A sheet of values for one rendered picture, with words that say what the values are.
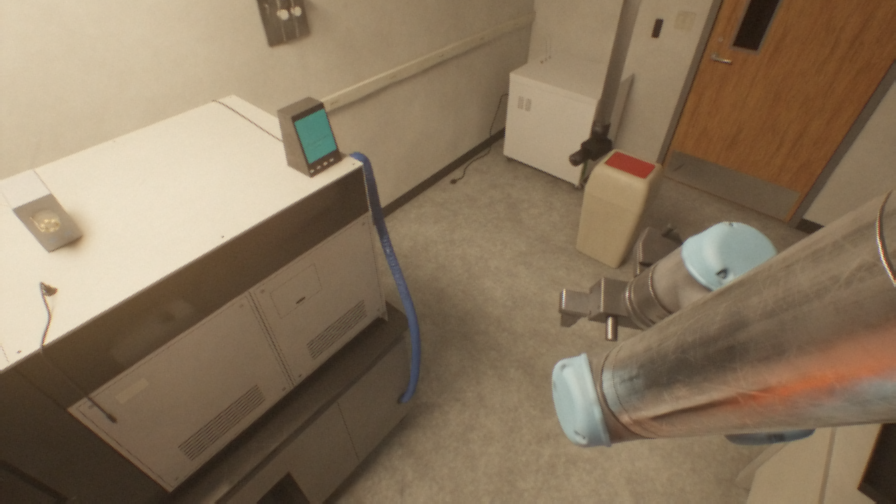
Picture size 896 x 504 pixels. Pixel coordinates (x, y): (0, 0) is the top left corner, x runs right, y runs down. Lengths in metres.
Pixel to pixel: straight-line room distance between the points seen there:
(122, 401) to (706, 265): 1.12
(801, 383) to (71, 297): 1.10
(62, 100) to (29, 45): 0.19
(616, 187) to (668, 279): 2.17
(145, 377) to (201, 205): 0.40
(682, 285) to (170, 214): 1.07
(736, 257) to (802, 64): 3.13
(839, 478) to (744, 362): 1.36
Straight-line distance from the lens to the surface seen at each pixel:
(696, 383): 0.27
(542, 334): 2.59
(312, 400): 1.58
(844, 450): 1.64
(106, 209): 1.33
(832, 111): 3.64
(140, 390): 1.21
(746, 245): 0.48
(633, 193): 2.65
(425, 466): 2.22
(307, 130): 1.16
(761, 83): 3.62
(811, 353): 0.21
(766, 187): 3.89
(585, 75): 3.54
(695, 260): 0.47
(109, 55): 2.08
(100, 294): 1.09
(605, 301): 0.60
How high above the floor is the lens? 2.09
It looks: 41 degrees down
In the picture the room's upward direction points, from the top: straight up
